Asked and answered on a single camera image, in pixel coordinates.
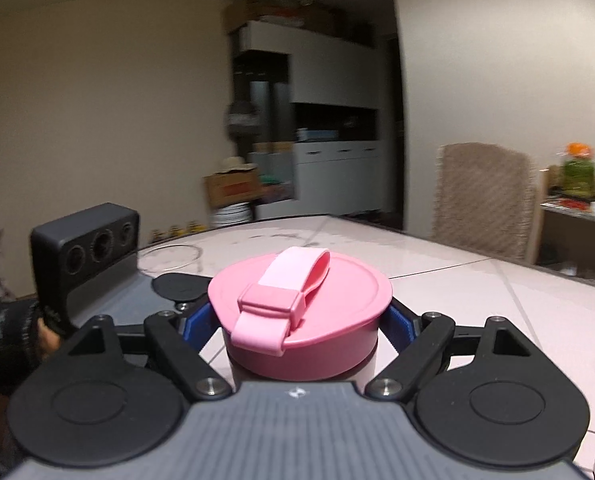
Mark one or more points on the stack of white plates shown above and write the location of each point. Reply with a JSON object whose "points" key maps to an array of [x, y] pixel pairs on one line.
{"points": [[231, 215]]}

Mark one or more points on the person's left forearm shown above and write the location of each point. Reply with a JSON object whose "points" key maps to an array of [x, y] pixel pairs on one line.
{"points": [[7, 340]]}

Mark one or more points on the grey hanging bag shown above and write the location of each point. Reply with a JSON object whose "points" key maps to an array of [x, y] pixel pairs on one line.
{"points": [[241, 117]]}

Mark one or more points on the white and black cabinet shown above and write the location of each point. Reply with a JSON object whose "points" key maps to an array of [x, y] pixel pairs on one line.
{"points": [[327, 110]]}

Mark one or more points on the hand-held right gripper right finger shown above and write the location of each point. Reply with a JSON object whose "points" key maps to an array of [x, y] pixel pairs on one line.
{"points": [[400, 326]]}

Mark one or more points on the cardboard boxes on cabinet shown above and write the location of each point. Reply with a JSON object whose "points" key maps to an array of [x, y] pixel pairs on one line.
{"points": [[287, 12]]}

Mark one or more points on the pink steel-rimmed bottle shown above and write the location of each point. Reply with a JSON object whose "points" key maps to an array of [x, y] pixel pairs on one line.
{"points": [[367, 365]]}

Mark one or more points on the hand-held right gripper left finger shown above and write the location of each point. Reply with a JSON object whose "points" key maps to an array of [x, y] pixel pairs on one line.
{"points": [[197, 326]]}

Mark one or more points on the clear glass bowl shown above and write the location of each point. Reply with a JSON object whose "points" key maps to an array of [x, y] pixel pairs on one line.
{"points": [[170, 260]]}

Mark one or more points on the chair with quilted beige cover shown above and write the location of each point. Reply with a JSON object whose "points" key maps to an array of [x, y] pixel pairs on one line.
{"points": [[482, 200]]}

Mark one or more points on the straw hat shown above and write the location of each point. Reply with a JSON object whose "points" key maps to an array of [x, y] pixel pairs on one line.
{"points": [[235, 165]]}

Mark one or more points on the brown cardboard box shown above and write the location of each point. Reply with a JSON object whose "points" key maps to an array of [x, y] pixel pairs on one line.
{"points": [[232, 187]]}

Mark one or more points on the wooden shelf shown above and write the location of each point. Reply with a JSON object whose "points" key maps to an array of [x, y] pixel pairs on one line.
{"points": [[572, 240]]}

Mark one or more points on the person's left hand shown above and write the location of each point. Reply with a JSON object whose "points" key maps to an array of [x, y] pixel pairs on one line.
{"points": [[49, 342]]}

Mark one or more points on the green jar with orange lid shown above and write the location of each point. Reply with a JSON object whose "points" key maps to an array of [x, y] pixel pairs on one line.
{"points": [[580, 172]]}

